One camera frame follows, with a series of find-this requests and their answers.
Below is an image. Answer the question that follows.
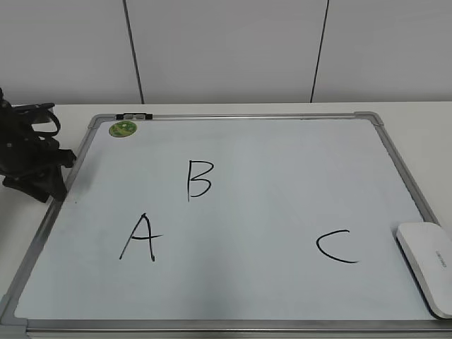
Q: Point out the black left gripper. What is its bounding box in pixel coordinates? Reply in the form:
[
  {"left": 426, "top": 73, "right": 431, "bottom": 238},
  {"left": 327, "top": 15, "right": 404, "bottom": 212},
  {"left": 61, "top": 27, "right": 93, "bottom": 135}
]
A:
[{"left": 1, "top": 94, "right": 77, "bottom": 203}]

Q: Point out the white board eraser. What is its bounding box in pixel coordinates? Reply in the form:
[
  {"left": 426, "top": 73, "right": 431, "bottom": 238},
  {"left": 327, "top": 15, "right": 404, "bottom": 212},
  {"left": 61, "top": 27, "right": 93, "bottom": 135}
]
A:
[{"left": 396, "top": 222, "right": 451, "bottom": 319}]

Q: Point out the round green magnet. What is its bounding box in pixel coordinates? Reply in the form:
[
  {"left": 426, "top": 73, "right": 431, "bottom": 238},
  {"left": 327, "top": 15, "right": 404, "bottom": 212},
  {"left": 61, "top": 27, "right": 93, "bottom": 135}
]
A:
[{"left": 109, "top": 121, "right": 137, "bottom": 138}]

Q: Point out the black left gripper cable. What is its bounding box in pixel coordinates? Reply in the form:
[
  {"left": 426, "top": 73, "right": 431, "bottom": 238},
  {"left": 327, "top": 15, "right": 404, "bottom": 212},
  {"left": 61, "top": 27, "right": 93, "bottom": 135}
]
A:
[{"left": 10, "top": 102, "right": 61, "bottom": 138}]

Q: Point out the black and silver frame clip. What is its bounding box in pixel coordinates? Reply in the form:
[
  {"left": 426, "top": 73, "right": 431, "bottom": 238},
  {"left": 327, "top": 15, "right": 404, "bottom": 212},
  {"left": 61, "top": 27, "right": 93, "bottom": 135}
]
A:
[{"left": 115, "top": 112, "right": 153, "bottom": 121}]

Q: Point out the white board with grey frame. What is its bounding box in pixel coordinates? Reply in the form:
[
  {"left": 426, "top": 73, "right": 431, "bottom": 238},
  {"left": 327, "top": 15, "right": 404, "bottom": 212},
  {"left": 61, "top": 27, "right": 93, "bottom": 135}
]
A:
[{"left": 1, "top": 112, "right": 451, "bottom": 338}]

